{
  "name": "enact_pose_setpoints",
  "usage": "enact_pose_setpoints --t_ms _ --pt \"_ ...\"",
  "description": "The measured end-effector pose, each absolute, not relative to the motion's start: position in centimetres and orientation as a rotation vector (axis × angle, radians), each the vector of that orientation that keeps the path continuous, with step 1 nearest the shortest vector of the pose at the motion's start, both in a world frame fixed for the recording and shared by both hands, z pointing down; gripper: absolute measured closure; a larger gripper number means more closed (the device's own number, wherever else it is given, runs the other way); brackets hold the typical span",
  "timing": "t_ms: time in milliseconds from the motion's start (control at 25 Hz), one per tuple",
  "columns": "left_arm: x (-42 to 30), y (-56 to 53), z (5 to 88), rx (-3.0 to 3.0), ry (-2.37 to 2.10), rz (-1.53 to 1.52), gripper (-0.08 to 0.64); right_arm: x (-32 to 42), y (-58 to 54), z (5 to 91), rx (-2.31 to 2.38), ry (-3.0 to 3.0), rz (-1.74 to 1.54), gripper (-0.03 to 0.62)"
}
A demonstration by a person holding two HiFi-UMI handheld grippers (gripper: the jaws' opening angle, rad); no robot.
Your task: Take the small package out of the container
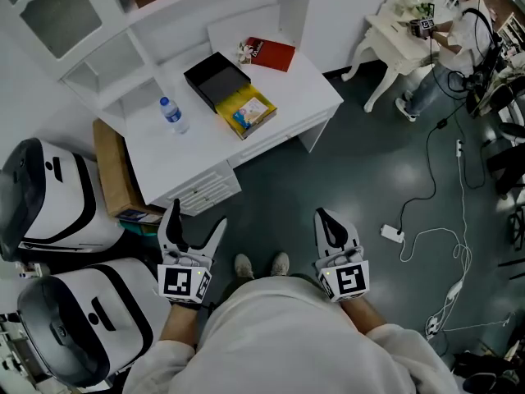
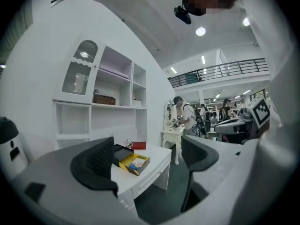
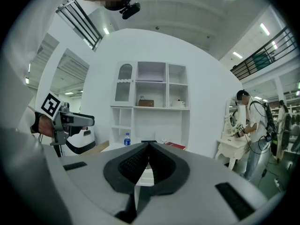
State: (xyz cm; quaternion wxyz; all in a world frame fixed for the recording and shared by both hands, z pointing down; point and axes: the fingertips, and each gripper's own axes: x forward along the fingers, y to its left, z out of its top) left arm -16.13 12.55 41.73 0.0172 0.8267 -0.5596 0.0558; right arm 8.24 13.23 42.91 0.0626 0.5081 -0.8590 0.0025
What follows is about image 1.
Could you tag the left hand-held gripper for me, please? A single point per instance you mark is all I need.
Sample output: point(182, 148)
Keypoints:
point(180, 281)

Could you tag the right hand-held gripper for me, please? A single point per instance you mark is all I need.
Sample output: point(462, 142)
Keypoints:
point(348, 279)

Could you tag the black and yellow box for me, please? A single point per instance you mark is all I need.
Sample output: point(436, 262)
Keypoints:
point(213, 78)

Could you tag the person's right forearm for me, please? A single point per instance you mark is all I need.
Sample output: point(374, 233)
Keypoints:
point(363, 316)

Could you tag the person's left forearm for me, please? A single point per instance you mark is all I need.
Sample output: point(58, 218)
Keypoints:
point(180, 326)

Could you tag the brown cardboard box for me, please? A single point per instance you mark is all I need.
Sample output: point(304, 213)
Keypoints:
point(110, 166)

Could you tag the red book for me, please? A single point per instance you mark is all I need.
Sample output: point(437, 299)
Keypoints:
point(272, 53)

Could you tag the white desk with drawers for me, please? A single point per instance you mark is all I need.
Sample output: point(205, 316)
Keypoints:
point(197, 187)

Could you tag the blue printed packet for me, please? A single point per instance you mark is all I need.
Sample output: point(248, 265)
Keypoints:
point(139, 220)

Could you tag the person's left shoe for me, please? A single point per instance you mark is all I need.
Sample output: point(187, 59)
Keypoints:
point(244, 266)

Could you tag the person's shoe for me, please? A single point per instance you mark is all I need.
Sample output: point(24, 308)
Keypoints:
point(244, 266)
point(281, 264)

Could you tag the person's right shoe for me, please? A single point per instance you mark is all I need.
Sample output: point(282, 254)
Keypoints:
point(281, 264)

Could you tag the person's dark green trousers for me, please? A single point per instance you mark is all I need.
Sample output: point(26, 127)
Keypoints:
point(234, 287)

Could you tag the person's white sweatshirt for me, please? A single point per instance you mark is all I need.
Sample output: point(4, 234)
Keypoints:
point(287, 343)

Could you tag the clear blue-capped water bottle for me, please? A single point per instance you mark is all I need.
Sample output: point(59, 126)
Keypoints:
point(174, 115)

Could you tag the white power strip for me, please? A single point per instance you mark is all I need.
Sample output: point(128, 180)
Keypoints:
point(459, 148)

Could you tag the black chair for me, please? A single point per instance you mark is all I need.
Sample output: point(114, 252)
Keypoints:
point(508, 158)

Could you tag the white artificial flower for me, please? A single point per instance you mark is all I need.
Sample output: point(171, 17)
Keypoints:
point(246, 51)

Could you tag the black bag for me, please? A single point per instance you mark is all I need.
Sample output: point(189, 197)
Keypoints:
point(488, 369)

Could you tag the cream dressing table with mirror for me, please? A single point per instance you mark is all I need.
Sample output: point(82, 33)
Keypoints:
point(393, 43)

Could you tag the white shelf cabinet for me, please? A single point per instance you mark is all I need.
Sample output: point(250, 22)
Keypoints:
point(164, 27)

